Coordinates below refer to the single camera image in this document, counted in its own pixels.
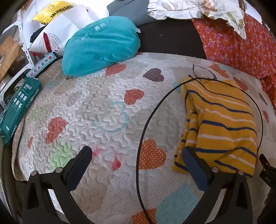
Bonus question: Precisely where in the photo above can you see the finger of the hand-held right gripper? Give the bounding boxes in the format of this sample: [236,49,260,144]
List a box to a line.
[259,154,271,171]

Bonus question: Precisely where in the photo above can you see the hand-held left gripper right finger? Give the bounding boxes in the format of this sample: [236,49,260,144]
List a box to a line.
[182,147,253,224]

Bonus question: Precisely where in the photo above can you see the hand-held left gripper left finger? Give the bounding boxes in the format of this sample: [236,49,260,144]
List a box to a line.
[23,146,93,224]

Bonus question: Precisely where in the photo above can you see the yellow striped sweater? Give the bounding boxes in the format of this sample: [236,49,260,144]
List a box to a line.
[171,80,259,179]

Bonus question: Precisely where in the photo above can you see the heart print quilt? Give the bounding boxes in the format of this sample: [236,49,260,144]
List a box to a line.
[12,52,272,224]

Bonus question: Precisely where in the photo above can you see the green cardboard box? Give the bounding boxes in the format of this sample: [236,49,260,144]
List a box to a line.
[0,77,43,147]

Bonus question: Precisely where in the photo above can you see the long pastel box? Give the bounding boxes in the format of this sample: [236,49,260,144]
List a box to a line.
[26,52,57,79]

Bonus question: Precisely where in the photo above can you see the red floral cloth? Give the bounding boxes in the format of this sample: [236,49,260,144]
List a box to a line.
[192,13,276,104]

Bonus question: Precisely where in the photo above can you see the teal plush pillow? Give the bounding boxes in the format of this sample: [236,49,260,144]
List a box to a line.
[62,16,141,77]

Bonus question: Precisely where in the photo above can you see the dark bed sheet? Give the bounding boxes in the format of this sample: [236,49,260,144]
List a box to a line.
[134,18,208,59]

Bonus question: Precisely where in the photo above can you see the brown cardboard boxes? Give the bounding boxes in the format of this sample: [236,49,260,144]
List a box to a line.
[0,35,24,78]

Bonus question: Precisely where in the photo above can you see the white shopping bag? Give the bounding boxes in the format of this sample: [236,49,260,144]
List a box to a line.
[23,4,100,58]

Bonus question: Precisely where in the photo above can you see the white metal shelf rack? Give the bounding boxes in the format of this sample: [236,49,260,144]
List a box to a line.
[0,9,35,112]

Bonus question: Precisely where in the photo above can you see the yellow plastic bag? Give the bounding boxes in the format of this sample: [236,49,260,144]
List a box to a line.
[33,1,75,25]

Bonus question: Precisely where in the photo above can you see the leaf print cloth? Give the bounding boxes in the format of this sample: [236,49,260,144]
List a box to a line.
[148,0,247,39]

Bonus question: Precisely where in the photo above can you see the dark grey cloth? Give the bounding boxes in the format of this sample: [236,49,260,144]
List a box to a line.
[107,0,156,24]

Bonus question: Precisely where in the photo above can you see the black cable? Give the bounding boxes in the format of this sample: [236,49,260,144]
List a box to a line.
[136,77,264,224]

